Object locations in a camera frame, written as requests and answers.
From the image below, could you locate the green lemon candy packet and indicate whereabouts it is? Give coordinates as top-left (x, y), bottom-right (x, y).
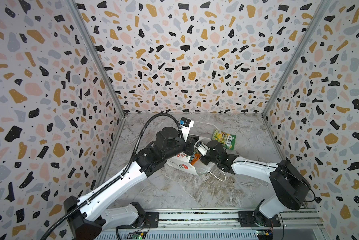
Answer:
top-left (212, 130), bottom-right (236, 150)

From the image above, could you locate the white floral paper bag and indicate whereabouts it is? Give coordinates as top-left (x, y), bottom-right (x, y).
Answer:
top-left (167, 137), bottom-right (226, 182)

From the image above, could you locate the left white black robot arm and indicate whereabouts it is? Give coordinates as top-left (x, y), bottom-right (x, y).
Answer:
top-left (64, 127), bottom-right (199, 240)

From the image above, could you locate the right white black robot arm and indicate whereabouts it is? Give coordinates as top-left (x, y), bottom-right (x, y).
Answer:
top-left (195, 140), bottom-right (311, 226)

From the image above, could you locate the orange snack packet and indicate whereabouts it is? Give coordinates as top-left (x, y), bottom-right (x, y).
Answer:
top-left (189, 153), bottom-right (202, 165)

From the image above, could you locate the right small circuit board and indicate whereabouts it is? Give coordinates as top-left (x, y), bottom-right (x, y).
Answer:
top-left (256, 230), bottom-right (273, 240)

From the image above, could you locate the small circuit board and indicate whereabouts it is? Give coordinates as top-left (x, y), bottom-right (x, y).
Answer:
top-left (127, 232), bottom-right (146, 240)
top-left (256, 230), bottom-right (273, 240)

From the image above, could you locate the left small circuit board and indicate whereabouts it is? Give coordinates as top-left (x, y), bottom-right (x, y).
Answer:
top-left (127, 232), bottom-right (146, 240)

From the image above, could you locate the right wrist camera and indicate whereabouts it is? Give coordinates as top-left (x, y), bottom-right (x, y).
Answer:
top-left (195, 141), bottom-right (209, 157)

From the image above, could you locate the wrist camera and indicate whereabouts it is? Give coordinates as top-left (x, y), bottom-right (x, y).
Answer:
top-left (195, 141), bottom-right (209, 157)
top-left (179, 117), bottom-right (194, 141)

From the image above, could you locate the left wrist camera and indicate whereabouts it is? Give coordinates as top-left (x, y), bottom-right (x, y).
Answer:
top-left (179, 117), bottom-right (194, 141)

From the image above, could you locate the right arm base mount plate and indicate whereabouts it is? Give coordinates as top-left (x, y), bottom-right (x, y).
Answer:
top-left (237, 211), bottom-right (281, 228)

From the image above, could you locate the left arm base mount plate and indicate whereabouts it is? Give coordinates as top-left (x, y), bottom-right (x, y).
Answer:
top-left (119, 212), bottom-right (160, 230)

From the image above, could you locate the black corrugated cable conduit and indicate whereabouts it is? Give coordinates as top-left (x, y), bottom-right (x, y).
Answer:
top-left (40, 112), bottom-right (183, 240)

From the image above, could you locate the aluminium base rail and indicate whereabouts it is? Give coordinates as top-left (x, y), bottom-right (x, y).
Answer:
top-left (94, 208), bottom-right (330, 240)

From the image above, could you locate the left corner aluminium post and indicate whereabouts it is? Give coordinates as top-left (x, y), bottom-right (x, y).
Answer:
top-left (67, 1), bottom-right (125, 118)

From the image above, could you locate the corner aluminium post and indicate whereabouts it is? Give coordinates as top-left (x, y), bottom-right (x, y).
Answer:
top-left (261, 0), bottom-right (331, 120)
top-left (67, 1), bottom-right (125, 118)

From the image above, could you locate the right corner aluminium post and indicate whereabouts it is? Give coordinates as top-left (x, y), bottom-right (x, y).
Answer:
top-left (261, 0), bottom-right (331, 120)

